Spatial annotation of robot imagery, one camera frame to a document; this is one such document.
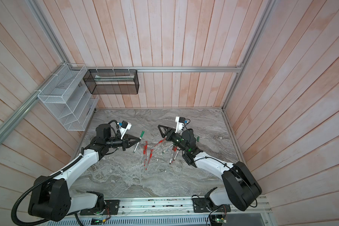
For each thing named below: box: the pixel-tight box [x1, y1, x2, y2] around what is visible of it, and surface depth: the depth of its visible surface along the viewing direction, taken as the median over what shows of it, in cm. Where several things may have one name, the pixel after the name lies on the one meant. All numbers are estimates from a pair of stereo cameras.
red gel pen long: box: [145, 148, 154, 171], surface depth 95 cm
